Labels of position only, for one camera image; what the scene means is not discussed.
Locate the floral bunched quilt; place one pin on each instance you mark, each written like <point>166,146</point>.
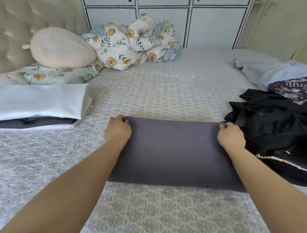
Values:
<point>170,50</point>

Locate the beige tufted headboard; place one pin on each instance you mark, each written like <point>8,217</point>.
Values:
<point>24,24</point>

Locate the white door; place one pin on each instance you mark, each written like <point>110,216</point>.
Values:
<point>278,26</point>

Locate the person's left hand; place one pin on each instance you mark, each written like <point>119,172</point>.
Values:
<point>117,129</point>

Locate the person's right hand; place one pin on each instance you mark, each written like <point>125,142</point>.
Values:
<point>231,137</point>

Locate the light blue hooded jacket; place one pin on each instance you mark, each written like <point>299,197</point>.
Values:
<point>264,67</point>

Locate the white wardrobe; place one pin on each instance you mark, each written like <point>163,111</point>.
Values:
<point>211,21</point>

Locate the dark purple patterned garment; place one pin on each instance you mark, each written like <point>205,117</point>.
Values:
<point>290,89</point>

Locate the pink plush pillow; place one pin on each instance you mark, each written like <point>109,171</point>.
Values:
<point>60,48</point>

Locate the person's left forearm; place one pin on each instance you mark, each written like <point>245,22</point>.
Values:
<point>57,192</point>

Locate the white printed t-shirt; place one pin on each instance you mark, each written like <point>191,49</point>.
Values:
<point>43,101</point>

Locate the person's right forearm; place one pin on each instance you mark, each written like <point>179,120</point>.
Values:
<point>273,192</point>

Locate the bed with grey patterned sheet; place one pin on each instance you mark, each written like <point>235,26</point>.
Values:
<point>168,86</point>

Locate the floral pillow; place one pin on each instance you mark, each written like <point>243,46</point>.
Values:
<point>57,74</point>

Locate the white packet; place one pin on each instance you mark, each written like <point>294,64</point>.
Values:
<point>9,79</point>

